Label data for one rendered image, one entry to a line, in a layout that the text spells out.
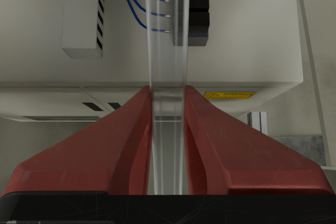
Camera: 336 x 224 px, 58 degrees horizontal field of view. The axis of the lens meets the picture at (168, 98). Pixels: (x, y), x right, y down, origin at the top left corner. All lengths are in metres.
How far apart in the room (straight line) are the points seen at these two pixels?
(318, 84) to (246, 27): 0.75
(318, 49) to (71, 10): 0.98
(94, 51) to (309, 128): 0.89
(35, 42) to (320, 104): 0.98
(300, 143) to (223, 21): 0.73
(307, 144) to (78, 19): 0.91
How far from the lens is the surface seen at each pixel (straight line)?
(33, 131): 1.17
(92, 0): 0.47
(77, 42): 0.45
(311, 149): 1.17
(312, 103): 1.21
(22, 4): 0.56
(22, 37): 0.54
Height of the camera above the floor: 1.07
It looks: 79 degrees down
